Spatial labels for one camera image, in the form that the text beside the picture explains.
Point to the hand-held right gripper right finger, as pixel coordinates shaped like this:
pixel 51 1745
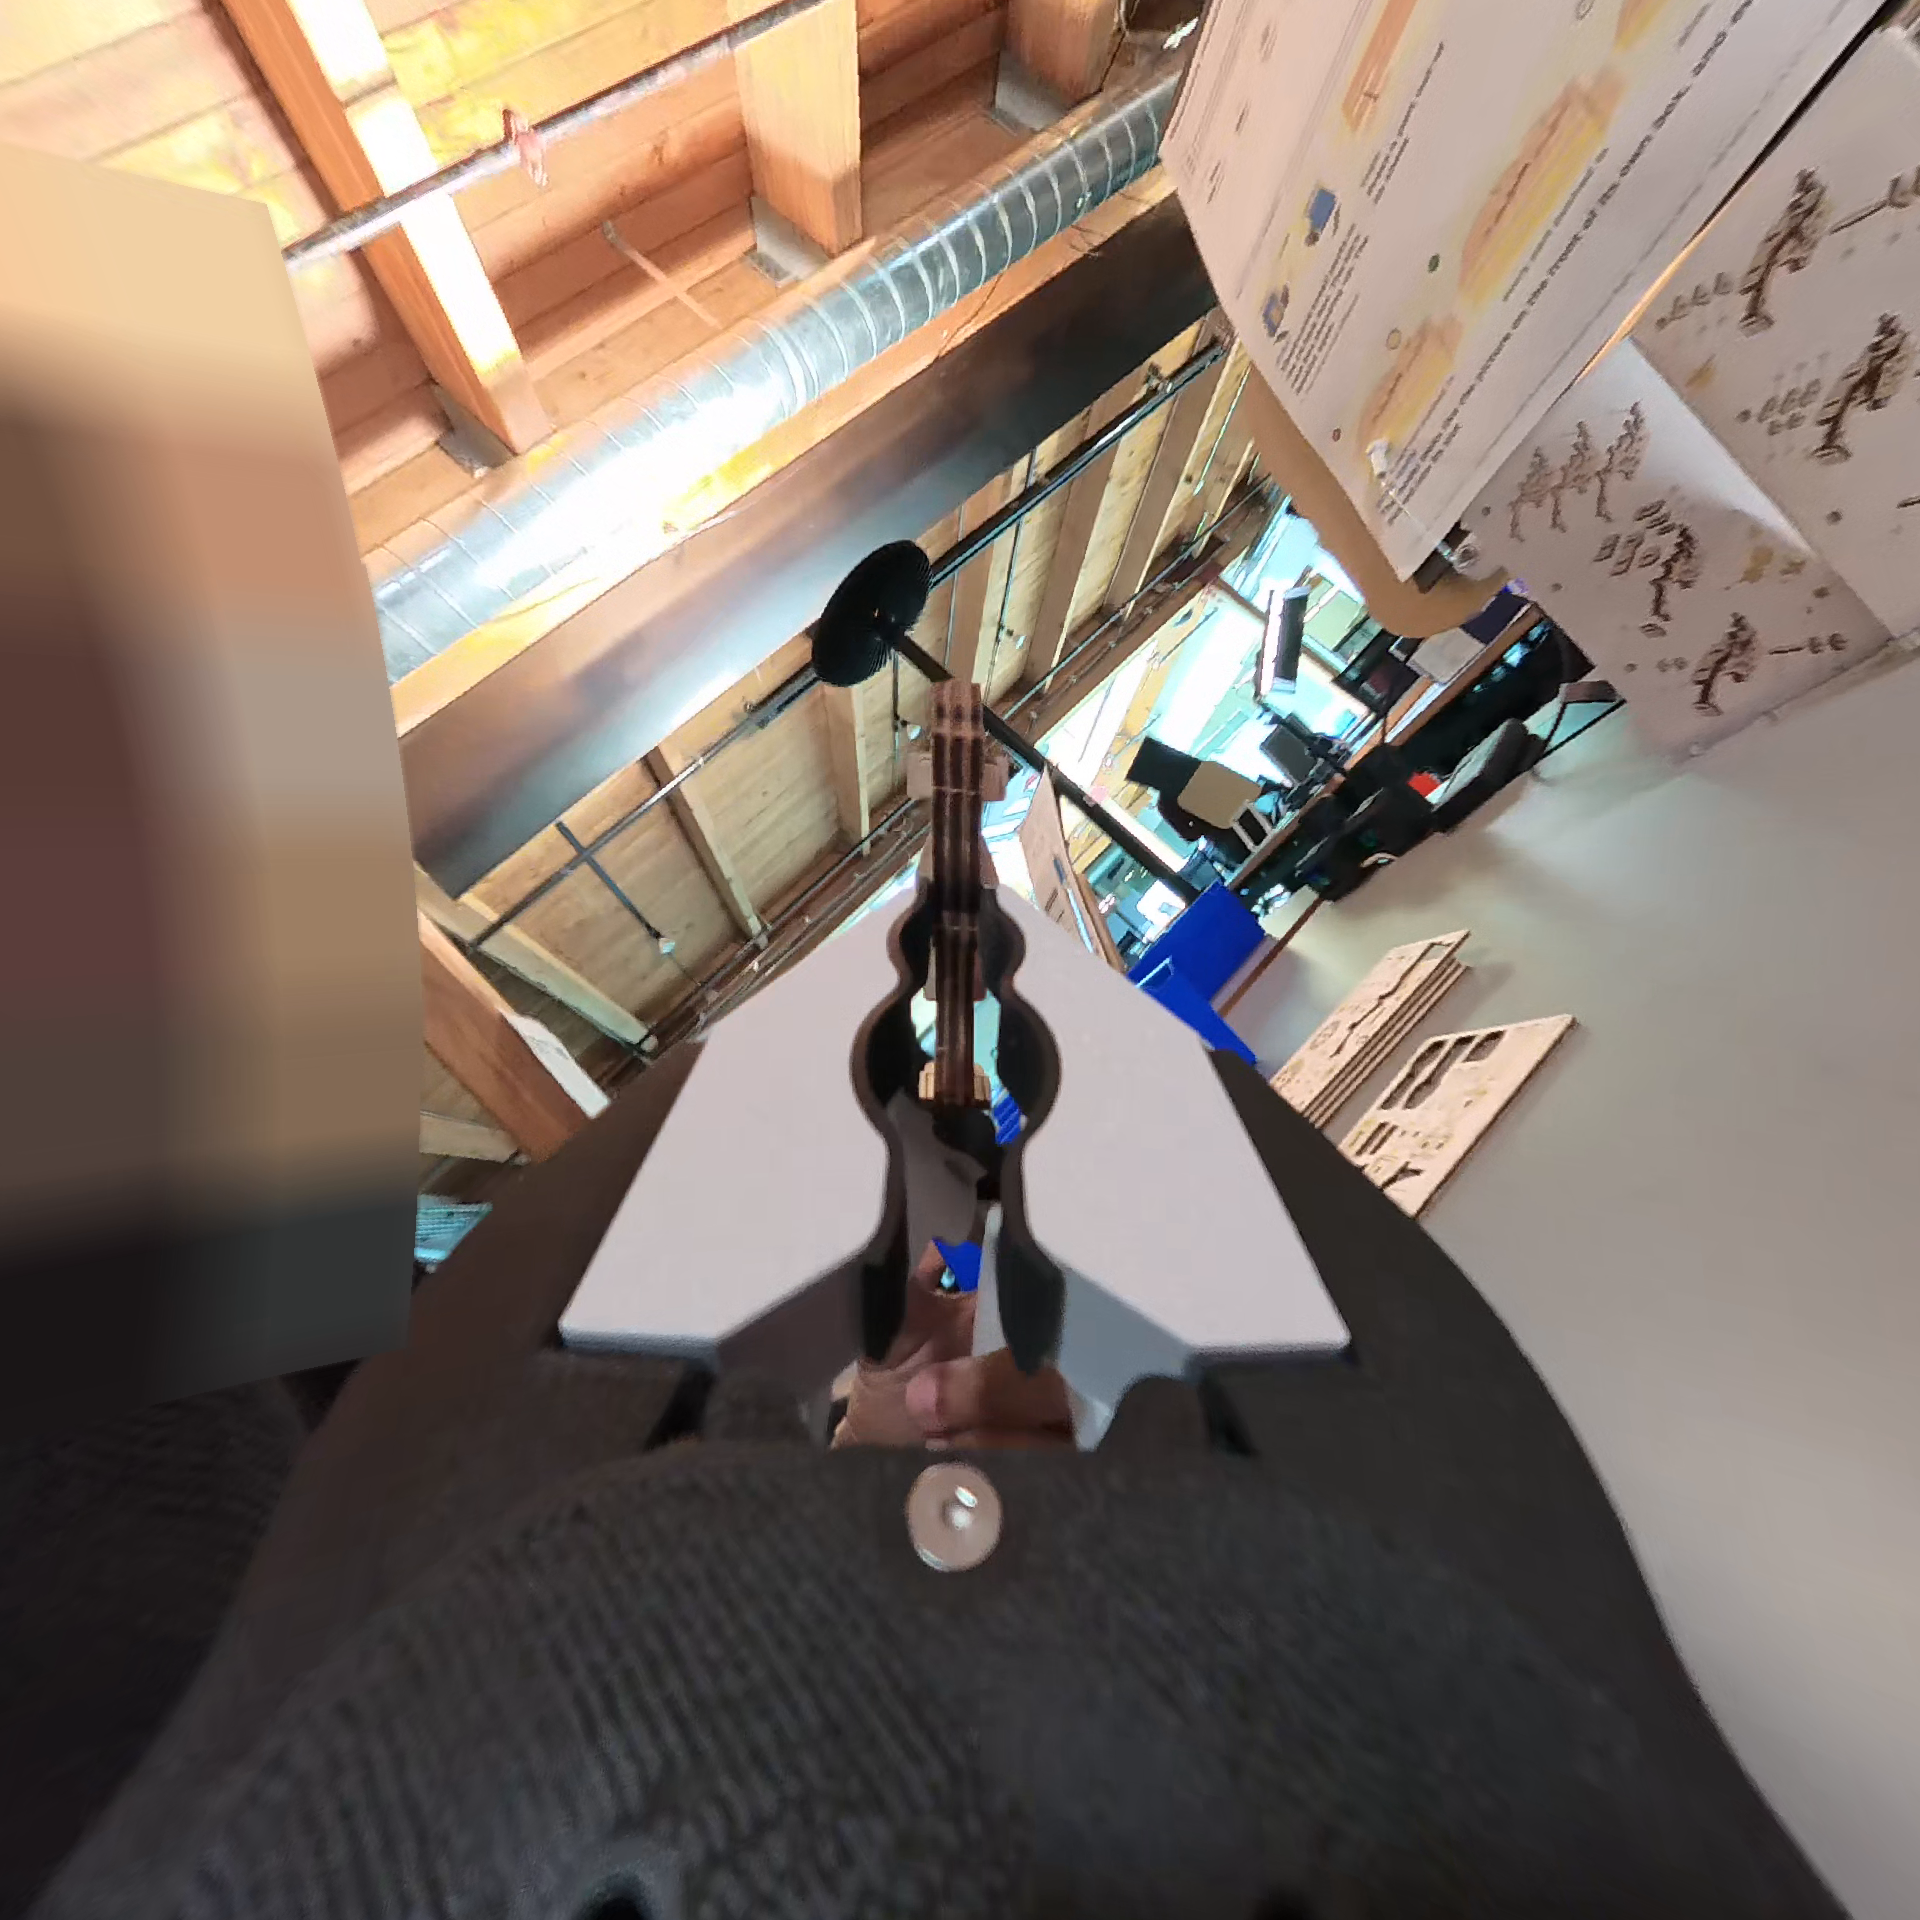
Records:
pixel 1185 1201

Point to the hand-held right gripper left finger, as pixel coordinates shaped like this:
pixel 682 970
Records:
pixel 723 1201

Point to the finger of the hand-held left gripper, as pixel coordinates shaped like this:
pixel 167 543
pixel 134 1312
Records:
pixel 940 1201

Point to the laser-cut wooden parts sheet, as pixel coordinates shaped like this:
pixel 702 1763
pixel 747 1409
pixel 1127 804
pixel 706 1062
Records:
pixel 1447 1110

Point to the small wooden model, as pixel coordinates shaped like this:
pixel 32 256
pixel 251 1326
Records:
pixel 957 842

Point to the grey desk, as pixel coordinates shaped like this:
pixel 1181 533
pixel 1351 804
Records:
pixel 1726 1277

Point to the person's left hand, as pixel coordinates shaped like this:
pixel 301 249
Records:
pixel 940 1395

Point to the blue plastic bin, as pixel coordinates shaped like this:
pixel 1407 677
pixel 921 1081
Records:
pixel 1200 960

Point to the stack of wooden sheets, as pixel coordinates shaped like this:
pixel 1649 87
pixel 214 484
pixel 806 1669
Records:
pixel 1371 1030

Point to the wooden poster stand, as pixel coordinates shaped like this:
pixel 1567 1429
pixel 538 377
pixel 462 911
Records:
pixel 1351 555

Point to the white printed model box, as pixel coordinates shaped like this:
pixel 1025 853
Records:
pixel 1726 495

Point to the instruction poster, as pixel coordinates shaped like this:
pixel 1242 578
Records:
pixel 1500 225

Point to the silver spiral duct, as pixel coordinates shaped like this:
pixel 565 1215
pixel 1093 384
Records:
pixel 781 346

